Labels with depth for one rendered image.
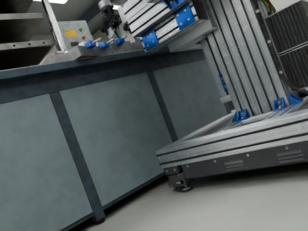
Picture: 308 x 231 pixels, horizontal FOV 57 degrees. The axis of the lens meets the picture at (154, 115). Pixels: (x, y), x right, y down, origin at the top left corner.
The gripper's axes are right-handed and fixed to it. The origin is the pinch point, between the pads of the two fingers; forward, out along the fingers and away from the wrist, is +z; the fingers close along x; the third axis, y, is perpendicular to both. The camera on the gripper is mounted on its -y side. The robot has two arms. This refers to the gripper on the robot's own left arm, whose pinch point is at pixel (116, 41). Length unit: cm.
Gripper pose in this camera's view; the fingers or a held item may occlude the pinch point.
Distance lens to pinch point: 179.8
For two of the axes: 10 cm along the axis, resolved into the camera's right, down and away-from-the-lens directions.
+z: 3.5, 9.4, -0.1
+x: 7.1, -2.6, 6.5
